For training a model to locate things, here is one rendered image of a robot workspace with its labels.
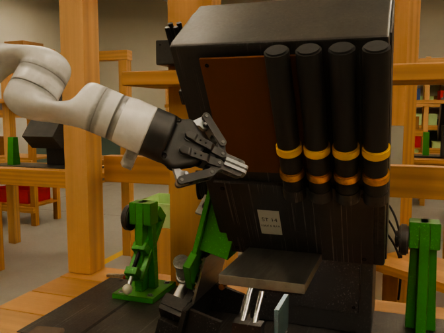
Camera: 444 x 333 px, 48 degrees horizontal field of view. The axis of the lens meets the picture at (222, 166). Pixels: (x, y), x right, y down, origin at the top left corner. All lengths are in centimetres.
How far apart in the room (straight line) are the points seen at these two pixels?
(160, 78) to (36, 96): 73
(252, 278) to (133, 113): 38
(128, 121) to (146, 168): 98
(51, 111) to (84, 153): 97
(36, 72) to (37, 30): 1128
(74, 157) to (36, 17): 1037
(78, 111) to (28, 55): 11
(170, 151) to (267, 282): 32
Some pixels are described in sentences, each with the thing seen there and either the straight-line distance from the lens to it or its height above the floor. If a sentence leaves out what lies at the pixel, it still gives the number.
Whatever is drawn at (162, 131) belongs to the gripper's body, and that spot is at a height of 140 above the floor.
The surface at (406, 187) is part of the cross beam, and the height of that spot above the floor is 122.
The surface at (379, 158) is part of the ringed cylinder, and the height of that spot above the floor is 135.
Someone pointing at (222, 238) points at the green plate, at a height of 115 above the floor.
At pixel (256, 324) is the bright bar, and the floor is 101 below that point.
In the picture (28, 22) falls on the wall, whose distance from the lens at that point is 1181.
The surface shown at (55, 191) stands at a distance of 693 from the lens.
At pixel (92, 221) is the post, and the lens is 175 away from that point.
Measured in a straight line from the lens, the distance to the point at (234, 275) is 94.
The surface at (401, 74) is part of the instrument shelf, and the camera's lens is 128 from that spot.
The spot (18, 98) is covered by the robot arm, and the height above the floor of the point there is 145.
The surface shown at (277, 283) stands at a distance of 92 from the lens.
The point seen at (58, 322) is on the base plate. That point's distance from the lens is 138.
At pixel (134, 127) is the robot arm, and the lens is 72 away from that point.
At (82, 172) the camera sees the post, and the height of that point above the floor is 123.
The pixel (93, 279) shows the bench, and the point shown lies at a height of 88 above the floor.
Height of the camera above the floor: 143
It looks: 6 degrees down
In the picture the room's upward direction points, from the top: straight up
